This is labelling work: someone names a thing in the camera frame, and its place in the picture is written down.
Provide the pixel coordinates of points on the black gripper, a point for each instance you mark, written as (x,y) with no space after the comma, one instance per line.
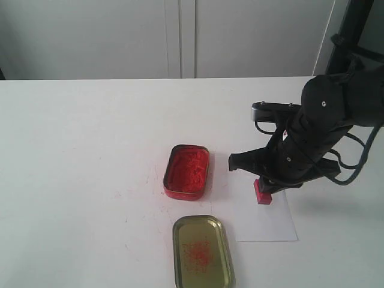
(294,155)

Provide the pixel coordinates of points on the red stamp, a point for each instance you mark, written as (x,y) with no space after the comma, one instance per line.
(262,198)

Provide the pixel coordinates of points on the white paper sheet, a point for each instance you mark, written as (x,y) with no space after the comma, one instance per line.
(258,222)

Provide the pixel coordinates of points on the red ink pad tin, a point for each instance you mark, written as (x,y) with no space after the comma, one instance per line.
(186,173)

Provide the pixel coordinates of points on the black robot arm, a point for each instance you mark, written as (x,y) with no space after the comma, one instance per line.
(330,106)

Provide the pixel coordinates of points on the gold tin lid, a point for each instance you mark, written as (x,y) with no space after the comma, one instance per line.
(201,253)

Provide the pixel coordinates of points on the white cabinet doors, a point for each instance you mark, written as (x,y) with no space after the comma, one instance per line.
(166,39)

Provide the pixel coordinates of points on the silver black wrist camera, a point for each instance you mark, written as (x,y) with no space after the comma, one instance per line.
(273,112)

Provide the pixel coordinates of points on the dark vertical post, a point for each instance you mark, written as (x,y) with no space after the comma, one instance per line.
(348,33)

